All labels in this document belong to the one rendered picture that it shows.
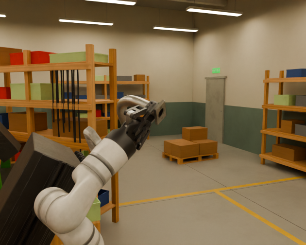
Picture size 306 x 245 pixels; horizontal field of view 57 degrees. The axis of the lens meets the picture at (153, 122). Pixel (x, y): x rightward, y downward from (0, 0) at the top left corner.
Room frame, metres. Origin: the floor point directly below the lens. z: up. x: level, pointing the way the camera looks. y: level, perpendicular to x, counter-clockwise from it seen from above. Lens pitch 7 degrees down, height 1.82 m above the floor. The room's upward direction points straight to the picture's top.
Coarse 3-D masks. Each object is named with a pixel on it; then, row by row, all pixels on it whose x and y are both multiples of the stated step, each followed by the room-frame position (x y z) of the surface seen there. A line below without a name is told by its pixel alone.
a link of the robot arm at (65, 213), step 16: (96, 160) 0.57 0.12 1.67; (80, 176) 0.55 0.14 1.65; (96, 176) 0.56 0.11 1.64; (80, 192) 0.52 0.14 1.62; (96, 192) 0.56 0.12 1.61; (48, 208) 0.50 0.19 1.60; (64, 208) 0.49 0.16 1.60; (80, 208) 0.51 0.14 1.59; (48, 224) 0.49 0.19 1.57; (64, 224) 0.49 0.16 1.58
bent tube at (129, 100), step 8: (128, 96) 0.75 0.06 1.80; (136, 96) 0.74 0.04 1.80; (120, 104) 0.77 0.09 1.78; (128, 104) 0.75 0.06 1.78; (136, 104) 0.73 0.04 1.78; (144, 104) 0.72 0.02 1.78; (160, 104) 0.69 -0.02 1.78; (120, 112) 0.80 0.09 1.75; (152, 112) 0.70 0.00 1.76; (160, 112) 0.72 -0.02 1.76; (120, 120) 0.83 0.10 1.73; (160, 120) 0.72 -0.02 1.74
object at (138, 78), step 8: (96, 80) 9.13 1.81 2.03; (104, 80) 9.18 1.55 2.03; (120, 80) 9.40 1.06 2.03; (128, 80) 9.50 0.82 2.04; (136, 80) 9.67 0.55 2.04; (144, 80) 9.75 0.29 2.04; (104, 88) 9.18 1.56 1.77; (144, 88) 10.12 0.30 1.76; (80, 96) 8.94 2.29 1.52; (96, 96) 9.13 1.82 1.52; (104, 96) 9.19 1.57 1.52; (120, 96) 9.43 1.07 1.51; (144, 96) 9.71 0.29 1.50; (104, 104) 9.22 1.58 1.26; (96, 112) 9.13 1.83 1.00; (104, 112) 9.64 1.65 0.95
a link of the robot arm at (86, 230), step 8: (40, 192) 0.54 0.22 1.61; (48, 192) 0.53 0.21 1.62; (56, 192) 0.53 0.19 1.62; (64, 192) 0.54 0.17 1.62; (40, 200) 0.52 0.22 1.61; (48, 200) 0.51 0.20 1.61; (40, 208) 0.51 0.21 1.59; (40, 216) 0.51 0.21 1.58; (80, 224) 0.56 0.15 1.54; (88, 224) 0.56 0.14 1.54; (72, 232) 0.55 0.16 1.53; (80, 232) 0.54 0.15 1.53; (88, 232) 0.55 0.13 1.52; (64, 240) 0.54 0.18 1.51; (72, 240) 0.54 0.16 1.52; (80, 240) 0.54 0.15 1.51; (88, 240) 0.55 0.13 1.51
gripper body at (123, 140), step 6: (132, 120) 0.66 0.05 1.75; (132, 126) 0.64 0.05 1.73; (114, 132) 0.62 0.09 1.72; (120, 132) 0.62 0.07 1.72; (126, 132) 0.63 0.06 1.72; (132, 132) 0.64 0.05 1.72; (108, 138) 0.61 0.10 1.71; (114, 138) 0.61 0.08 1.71; (120, 138) 0.61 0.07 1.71; (126, 138) 0.61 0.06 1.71; (132, 138) 0.65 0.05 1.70; (120, 144) 0.60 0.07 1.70; (126, 144) 0.61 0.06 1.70; (132, 144) 0.62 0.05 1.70; (126, 150) 0.61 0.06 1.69; (132, 150) 0.62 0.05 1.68
